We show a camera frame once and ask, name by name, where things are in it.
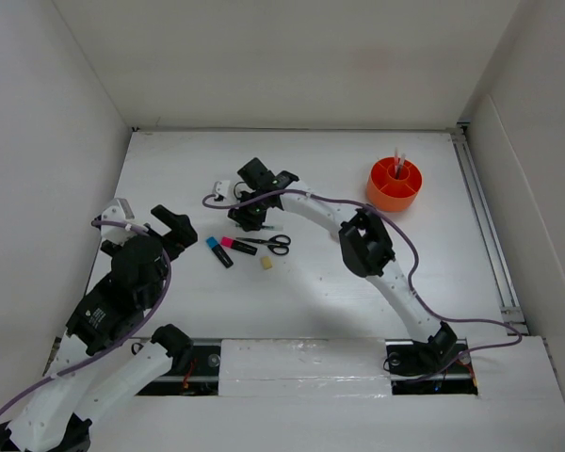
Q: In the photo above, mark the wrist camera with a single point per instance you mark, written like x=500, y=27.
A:
x=223, y=189
x=118, y=210

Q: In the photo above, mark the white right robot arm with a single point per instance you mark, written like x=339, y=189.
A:
x=366, y=249

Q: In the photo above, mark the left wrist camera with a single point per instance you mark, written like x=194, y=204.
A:
x=118, y=210

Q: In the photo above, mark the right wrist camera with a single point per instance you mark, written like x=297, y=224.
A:
x=223, y=189

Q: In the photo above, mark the aluminium rail right side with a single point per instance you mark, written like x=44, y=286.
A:
x=509, y=305

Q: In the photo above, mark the blue capped black highlighter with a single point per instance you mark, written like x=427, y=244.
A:
x=219, y=252

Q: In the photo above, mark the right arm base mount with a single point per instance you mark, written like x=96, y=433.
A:
x=415, y=371

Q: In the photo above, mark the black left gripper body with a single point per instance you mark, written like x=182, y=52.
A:
x=173, y=247

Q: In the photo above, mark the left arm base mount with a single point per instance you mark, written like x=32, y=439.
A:
x=197, y=375

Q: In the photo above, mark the black handled scissors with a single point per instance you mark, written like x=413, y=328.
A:
x=278, y=244

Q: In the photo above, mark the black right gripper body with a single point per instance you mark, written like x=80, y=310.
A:
x=252, y=213

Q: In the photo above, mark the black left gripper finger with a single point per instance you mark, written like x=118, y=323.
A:
x=183, y=234
x=164, y=215

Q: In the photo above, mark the front metal rail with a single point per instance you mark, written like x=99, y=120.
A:
x=281, y=368

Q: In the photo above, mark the orange round compartment container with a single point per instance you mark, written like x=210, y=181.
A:
x=390, y=192

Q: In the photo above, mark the tan eraser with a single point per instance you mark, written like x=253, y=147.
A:
x=266, y=263

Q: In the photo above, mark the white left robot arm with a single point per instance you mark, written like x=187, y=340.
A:
x=65, y=407

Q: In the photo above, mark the pink capped black highlighter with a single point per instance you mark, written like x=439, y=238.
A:
x=237, y=245

